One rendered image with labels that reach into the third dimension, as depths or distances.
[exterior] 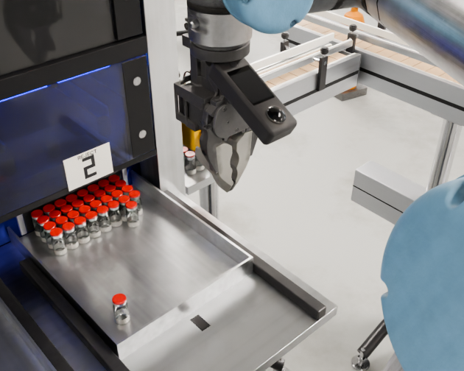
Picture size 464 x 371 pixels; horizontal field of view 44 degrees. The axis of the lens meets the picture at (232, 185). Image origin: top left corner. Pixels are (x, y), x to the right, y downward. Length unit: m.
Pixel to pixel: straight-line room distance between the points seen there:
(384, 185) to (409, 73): 0.38
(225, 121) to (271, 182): 1.98
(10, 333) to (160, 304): 0.22
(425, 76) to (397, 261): 1.27
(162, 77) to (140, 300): 0.37
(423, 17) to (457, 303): 0.30
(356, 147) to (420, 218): 2.72
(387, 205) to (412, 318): 1.52
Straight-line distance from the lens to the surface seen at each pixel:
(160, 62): 1.00
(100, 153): 0.99
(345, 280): 2.24
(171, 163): 1.10
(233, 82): 0.68
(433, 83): 1.54
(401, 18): 0.54
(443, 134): 1.62
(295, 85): 1.45
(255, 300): 0.93
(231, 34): 0.67
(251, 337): 0.88
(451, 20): 0.50
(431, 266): 0.28
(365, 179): 1.82
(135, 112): 1.00
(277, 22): 0.54
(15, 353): 0.91
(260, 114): 0.66
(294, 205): 2.56
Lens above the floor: 1.56
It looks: 36 degrees down
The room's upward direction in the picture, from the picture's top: straight up
